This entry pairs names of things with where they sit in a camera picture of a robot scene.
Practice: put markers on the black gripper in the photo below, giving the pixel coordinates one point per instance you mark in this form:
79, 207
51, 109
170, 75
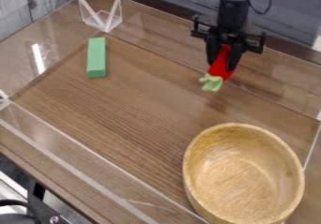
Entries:
247, 39

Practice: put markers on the red plush strawberry toy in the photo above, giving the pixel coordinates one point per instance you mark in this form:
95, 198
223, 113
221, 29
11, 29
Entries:
217, 74

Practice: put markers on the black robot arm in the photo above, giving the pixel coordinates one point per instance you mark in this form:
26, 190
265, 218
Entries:
232, 15

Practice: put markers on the green rectangular block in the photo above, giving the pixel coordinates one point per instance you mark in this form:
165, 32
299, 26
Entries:
97, 69

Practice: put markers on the clear acrylic tray walls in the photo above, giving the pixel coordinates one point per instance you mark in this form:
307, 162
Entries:
103, 140

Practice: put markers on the wooden bowl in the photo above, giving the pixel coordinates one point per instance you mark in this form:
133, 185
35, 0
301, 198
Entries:
243, 175

